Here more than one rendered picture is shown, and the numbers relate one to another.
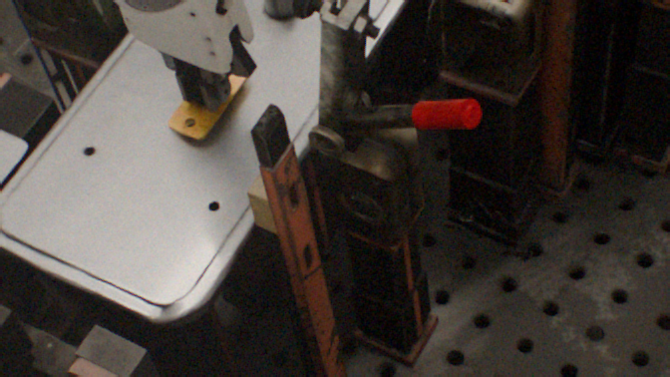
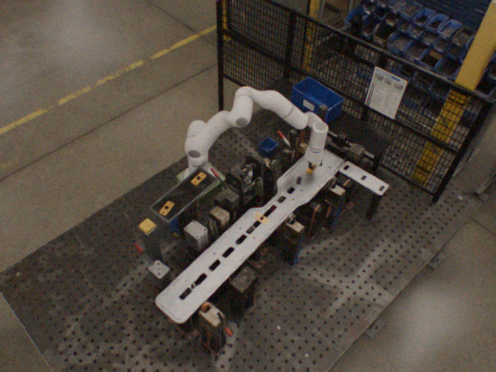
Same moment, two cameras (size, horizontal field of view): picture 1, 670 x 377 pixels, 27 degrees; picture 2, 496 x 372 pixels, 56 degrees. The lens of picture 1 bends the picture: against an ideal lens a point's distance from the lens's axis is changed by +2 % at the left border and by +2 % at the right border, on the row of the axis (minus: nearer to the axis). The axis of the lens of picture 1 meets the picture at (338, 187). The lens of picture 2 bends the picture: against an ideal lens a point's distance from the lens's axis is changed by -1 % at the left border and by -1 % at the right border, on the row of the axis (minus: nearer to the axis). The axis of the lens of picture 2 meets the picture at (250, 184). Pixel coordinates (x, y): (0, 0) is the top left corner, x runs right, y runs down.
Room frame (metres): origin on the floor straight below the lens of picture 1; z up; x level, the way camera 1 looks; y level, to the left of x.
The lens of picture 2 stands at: (2.56, -0.29, 3.07)
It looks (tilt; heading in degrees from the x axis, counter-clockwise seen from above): 51 degrees down; 179
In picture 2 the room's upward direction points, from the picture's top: 3 degrees clockwise
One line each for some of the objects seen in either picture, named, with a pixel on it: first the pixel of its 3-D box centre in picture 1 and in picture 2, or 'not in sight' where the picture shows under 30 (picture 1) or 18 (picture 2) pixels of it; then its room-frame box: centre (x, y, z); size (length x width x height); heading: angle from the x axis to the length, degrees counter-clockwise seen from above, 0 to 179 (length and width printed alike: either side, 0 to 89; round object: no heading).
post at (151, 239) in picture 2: not in sight; (153, 250); (1.28, -0.76, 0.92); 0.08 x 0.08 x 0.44; 51
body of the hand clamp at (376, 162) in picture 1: (383, 245); (287, 170); (0.64, -0.03, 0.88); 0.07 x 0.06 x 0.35; 51
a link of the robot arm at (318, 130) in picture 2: not in sight; (318, 134); (0.74, 0.10, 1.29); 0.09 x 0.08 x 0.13; 1
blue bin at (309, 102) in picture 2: not in sight; (316, 100); (0.23, 0.15, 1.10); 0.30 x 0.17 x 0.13; 45
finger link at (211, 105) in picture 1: (224, 81); not in sight; (0.73, 0.08, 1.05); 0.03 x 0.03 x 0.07; 51
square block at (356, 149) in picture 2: not in sight; (350, 168); (0.61, 0.37, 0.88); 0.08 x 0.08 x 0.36; 51
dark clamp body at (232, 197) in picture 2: not in sight; (230, 215); (1.01, -0.37, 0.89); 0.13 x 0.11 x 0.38; 51
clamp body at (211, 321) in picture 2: not in sight; (214, 328); (1.68, -0.42, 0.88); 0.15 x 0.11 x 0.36; 51
